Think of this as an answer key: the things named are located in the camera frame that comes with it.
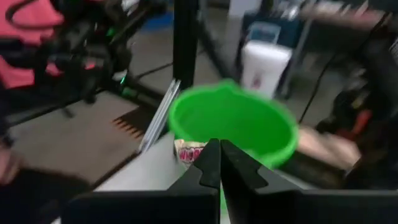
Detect blue cabinet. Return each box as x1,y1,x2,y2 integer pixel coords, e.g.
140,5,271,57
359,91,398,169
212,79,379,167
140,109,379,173
242,11,312,55

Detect person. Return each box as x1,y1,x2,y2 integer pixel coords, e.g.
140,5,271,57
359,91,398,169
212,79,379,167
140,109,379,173
0,0,65,90

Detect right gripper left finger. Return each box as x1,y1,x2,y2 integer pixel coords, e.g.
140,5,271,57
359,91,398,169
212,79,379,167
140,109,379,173
61,139,221,224

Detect black upright frame post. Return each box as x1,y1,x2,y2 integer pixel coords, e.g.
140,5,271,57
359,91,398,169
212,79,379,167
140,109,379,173
172,0,200,90

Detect light wooden side board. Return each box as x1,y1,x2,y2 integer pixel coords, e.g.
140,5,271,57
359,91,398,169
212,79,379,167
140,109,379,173
297,126,363,170

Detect green plastic bucket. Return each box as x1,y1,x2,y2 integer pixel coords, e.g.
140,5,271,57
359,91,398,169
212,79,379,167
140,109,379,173
167,78,300,170

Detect silver metal rail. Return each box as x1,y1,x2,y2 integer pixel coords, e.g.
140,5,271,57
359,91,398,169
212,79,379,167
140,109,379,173
138,79,182,153

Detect black machine green lights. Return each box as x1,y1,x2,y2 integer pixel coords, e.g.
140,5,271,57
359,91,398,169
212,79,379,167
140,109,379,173
40,0,134,106

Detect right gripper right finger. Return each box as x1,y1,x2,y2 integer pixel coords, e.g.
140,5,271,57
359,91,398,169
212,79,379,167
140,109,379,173
220,139,398,224

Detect white floor appliance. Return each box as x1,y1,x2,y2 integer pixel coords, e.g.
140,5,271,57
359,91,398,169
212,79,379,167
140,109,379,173
239,39,294,99

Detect tan Whoppers candy pack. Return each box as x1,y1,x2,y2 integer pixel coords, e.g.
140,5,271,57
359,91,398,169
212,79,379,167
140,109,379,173
173,138,208,166

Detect black mat orange stripes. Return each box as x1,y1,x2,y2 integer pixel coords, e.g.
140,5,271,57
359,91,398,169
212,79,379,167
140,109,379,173
111,104,170,141

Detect person's hand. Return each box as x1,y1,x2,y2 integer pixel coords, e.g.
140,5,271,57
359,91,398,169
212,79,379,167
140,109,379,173
0,146,21,186

